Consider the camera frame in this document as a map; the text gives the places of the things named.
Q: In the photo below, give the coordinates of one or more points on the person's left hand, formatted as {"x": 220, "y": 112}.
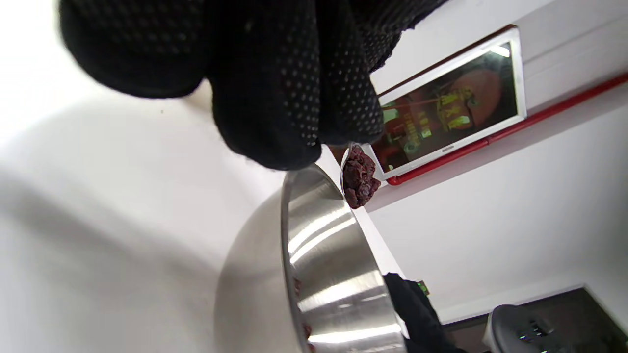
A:
{"x": 270, "y": 73}

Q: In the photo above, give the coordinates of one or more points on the person's right hand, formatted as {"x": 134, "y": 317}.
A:
{"x": 417, "y": 318}

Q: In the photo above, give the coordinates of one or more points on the steel mixing bowl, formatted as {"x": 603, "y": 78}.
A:
{"x": 333, "y": 255}

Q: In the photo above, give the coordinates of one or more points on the gray hand controller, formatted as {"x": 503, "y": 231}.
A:
{"x": 510, "y": 328}

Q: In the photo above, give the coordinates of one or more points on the red pipe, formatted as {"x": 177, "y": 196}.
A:
{"x": 539, "y": 115}

